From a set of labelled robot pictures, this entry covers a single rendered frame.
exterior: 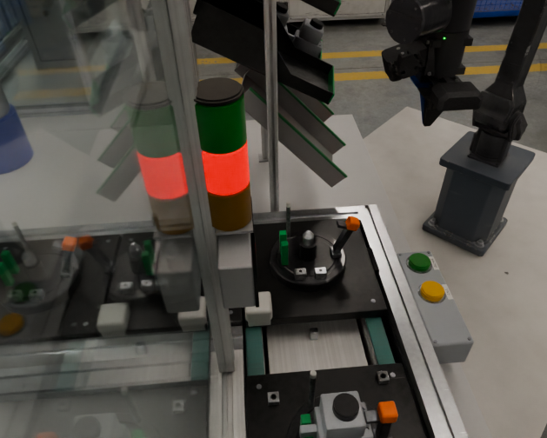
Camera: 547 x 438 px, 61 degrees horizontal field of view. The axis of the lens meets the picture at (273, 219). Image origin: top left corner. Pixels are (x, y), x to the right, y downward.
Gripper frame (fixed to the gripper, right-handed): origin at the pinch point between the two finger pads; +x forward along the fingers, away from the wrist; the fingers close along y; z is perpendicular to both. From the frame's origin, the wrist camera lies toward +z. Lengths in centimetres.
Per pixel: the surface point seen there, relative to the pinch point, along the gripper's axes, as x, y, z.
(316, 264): 26.4, 7.5, 18.0
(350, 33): 126, -382, -77
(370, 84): 125, -270, -70
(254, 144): 39, -55, 27
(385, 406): 17.9, 38.7, 14.8
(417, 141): 40, -52, -22
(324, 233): 28.4, -2.6, 14.8
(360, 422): 16.9, 40.8, 18.4
